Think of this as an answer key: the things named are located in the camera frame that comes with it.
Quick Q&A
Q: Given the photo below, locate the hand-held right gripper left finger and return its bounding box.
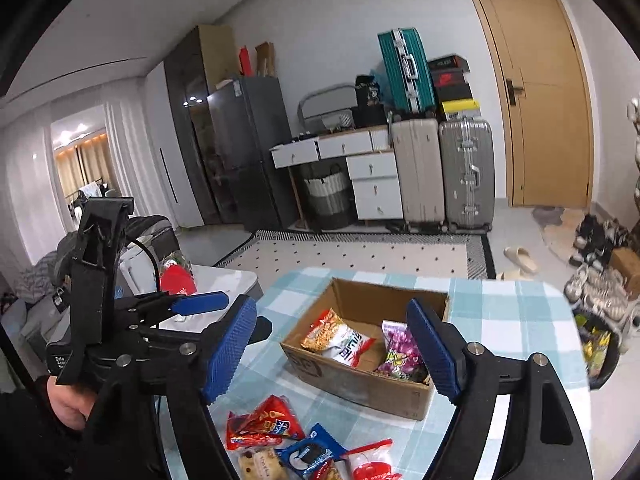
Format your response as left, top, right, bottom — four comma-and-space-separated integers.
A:
75, 295, 258, 480

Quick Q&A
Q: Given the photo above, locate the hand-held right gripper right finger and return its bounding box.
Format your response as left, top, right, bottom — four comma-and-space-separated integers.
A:
406, 297, 596, 480

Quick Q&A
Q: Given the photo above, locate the red cone snack packet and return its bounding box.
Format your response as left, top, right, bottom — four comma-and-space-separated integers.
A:
249, 395, 307, 441

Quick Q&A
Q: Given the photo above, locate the brown cardboard box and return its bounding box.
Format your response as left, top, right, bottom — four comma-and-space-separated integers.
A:
280, 277, 451, 422

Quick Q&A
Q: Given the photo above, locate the beige pastry packet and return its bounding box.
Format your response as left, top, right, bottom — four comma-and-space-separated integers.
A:
237, 447, 291, 480

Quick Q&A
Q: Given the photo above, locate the person's left forearm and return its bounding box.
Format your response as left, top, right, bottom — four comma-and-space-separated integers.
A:
0, 377, 93, 480

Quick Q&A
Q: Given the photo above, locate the person's left hand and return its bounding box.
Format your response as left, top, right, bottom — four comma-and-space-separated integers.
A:
47, 375, 101, 431

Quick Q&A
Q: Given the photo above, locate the white side table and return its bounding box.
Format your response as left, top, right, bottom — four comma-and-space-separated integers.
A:
190, 265, 264, 306

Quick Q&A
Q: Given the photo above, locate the red gift bag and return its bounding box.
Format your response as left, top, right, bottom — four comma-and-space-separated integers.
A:
160, 255, 197, 296

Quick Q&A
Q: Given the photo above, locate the purple candy packet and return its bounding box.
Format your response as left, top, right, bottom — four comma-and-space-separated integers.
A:
375, 320, 431, 381

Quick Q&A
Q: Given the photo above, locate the orange white noodle packet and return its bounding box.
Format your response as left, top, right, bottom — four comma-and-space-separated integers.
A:
300, 308, 377, 368

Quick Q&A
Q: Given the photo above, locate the teal checked tablecloth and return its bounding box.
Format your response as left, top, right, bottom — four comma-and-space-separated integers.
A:
160, 266, 593, 480

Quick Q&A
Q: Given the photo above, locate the dark jacket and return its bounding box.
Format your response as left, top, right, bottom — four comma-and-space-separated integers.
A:
54, 215, 175, 273

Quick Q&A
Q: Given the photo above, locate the clothes rack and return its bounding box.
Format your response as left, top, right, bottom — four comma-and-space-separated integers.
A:
65, 177, 121, 208

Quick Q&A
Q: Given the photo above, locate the white sheer curtain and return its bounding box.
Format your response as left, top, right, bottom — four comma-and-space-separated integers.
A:
0, 125, 63, 271
102, 90, 171, 216

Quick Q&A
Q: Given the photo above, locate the patterned floor rug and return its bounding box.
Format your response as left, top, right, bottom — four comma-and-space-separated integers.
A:
215, 230, 497, 281

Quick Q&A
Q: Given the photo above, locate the blue cookie packet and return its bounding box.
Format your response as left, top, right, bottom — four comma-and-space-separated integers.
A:
275, 423, 348, 478

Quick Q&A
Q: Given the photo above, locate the red white snack packet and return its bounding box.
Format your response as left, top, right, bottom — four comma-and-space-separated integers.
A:
342, 438, 403, 480

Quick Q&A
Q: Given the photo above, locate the grey white laundry basket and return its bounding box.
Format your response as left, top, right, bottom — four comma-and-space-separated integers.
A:
300, 165, 357, 231

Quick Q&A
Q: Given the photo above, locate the red orange snack packet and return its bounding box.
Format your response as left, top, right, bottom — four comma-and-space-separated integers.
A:
310, 460, 346, 480

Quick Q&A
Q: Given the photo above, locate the dark grey fridge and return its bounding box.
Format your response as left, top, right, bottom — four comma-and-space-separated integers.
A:
206, 76, 301, 233

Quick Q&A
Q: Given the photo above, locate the black bag yellow print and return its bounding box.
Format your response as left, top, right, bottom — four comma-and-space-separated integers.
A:
574, 310, 622, 391

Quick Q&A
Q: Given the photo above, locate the grey beige doormat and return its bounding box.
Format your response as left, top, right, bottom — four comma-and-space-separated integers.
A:
532, 205, 596, 261

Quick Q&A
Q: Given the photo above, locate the white desk with drawers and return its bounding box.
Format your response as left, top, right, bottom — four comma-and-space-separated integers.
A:
270, 125, 405, 233

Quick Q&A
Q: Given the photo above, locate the pile of shoes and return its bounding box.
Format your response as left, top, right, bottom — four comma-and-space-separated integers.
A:
562, 212, 640, 333

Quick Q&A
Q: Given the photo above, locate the silver suitcase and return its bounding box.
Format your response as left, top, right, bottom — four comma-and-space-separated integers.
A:
438, 116, 496, 233

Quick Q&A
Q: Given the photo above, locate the beige suitcase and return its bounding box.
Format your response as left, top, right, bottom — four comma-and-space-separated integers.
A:
390, 117, 446, 226

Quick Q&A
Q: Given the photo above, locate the dark glass cabinet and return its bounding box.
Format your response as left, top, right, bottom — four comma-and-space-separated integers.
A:
164, 25, 241, 226

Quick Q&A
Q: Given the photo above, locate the small cardboard shoe box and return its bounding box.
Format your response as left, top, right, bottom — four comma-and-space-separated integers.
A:
610, 247, 640, 296

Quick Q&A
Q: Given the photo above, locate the grey arched mirror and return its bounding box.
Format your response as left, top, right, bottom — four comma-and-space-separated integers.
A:
298, 85, 357, 133

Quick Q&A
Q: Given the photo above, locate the black storage bag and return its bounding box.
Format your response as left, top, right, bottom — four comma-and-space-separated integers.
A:
350, 105, 391, 128

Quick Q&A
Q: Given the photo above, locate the yellow black shoe box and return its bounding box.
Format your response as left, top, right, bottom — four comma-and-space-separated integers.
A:
440, 100, 482, 121

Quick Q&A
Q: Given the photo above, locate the tall brown carton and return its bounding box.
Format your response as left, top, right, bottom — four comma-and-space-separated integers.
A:
255, 41, 276, 78

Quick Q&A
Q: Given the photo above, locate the plain black shoe box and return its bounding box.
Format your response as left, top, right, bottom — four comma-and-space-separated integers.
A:
434, 85, 475, 103

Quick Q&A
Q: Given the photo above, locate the black printed bag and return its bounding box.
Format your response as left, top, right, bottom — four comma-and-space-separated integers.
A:
355, 75, 385, 107

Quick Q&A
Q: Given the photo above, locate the wooden door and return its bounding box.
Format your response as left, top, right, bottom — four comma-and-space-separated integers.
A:
457, 0, 594, 209

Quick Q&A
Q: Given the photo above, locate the black red logo shoe box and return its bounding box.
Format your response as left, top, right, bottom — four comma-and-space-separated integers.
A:
430, 71, 472, 88

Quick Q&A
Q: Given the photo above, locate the teal suitcase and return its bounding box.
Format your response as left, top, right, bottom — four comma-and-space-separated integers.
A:
377, 27, 437, 115

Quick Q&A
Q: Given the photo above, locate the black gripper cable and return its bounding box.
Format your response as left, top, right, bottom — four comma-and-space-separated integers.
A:
120, 242, 163, 296

